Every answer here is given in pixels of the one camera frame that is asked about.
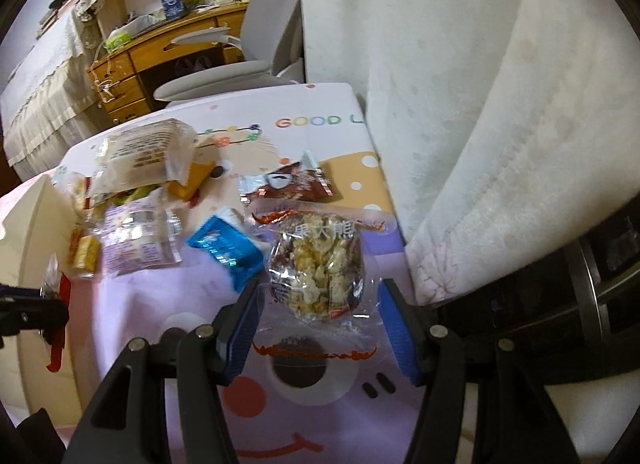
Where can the clear popcorn snack packet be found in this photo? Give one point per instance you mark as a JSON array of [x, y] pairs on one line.
[[315, 264]]

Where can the brown snack packet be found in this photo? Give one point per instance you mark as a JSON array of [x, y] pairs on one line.
[[295, 183]]

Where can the dark furniture base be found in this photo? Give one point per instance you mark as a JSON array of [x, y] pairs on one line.
[[550, 304]]

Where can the large clear bread packet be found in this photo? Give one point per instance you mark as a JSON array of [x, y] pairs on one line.
[[145, 153]]

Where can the grey office chair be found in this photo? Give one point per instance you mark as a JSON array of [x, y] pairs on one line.
[[270, 18]]

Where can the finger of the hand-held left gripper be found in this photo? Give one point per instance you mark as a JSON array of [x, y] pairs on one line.
[[35, 316]]

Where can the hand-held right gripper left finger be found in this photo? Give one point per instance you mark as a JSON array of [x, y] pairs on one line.
[[245, 329]]

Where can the wooden desk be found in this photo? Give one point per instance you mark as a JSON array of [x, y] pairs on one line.
[[150, 51]]

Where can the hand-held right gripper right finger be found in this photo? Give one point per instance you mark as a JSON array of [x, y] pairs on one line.
[[397, 339]]

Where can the orange snack packet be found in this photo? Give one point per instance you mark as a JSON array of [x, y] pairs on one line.
[[192, 176]]

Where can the clear packet with white print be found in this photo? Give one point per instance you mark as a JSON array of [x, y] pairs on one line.
[[135, 234]]

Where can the small clear snack packet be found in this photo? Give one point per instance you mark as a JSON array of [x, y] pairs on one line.
[[77, 191]]

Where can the white plastic bag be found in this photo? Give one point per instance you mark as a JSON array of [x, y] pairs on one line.
[[142, 23]]

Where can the white plastic bin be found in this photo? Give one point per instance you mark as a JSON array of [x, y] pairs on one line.
[[35, 239]]

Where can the small orange yellow packet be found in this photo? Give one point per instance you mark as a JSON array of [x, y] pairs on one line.
[[85, 251]]

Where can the white lace cloth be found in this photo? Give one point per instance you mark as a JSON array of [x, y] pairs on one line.
[[45, 93]]

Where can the red edged clear packet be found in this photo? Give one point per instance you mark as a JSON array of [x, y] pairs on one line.
[[56, 354]]

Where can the patterned fabric bag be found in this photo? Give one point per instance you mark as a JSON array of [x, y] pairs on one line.
[[90, 3]]

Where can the blue snack packet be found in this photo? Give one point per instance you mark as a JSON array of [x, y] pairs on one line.
[[222, 244]]

